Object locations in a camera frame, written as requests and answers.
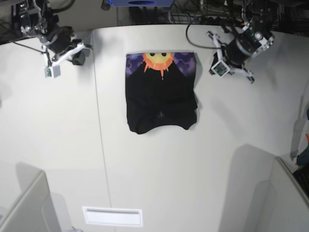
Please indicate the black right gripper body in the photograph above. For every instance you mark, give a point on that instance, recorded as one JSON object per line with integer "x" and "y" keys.
{"x": 59, "y": 39}

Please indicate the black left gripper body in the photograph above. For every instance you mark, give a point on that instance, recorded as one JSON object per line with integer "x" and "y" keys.
{"x": 243, "y": 48}

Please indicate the black graphic T-shirt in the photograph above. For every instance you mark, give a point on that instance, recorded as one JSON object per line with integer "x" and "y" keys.
{"x": 159, "y": 90}

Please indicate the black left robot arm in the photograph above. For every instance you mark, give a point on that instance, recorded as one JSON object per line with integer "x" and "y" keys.
{"x": 257, "y": 16}

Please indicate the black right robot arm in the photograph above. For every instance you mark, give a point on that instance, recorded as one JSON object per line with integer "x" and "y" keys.
{"x": 38, "y": 20}

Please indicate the black power strip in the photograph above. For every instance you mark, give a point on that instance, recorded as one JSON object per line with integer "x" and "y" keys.
{"x": 219, "y": 20}

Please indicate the blue box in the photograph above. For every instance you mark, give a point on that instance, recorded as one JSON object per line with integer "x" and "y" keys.
{"x": 136, "y": 3}

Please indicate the teal and orange tool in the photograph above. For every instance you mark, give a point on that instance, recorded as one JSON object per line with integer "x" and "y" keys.
{"x": 303, "y": 158}

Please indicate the black keyboard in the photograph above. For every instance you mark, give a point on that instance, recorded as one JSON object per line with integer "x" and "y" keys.
{"x": 302, "y": 177}

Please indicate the right grey partition panel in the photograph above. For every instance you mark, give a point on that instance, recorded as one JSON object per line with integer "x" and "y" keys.
{"x": 291, "y": 208}

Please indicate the grey partition panel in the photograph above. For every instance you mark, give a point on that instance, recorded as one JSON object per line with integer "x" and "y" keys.
{"x": 33, "y": 211}
{"x": 291, "y": 208}

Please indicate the left grey partition panel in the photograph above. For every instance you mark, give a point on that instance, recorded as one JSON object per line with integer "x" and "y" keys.
{"x": 33, "y": 211}

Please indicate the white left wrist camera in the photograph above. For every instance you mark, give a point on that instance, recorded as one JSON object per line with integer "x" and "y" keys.
{"x": 220, "y": 68}

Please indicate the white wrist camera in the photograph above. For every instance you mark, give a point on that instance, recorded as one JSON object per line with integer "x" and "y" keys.
{"x": 52, "y": 72}
{"x": 220, "y": 68}

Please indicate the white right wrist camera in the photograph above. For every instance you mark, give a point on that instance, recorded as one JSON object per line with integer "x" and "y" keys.
{"x": 52, "y": 72}

